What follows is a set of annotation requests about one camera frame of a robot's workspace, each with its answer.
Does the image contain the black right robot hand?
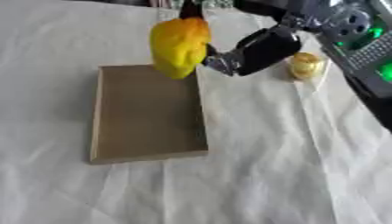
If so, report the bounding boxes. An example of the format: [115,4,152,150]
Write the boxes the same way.
[178,0,304,77]

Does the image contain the yellow orange toy fruit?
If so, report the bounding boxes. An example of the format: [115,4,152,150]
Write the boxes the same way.
[148,17,214,81]

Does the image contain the tan cardboard box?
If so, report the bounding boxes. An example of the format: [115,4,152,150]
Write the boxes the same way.
[88,64,210,165]

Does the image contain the small yellow toy fruit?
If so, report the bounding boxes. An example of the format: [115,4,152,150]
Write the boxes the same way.
[288,52,328,81]

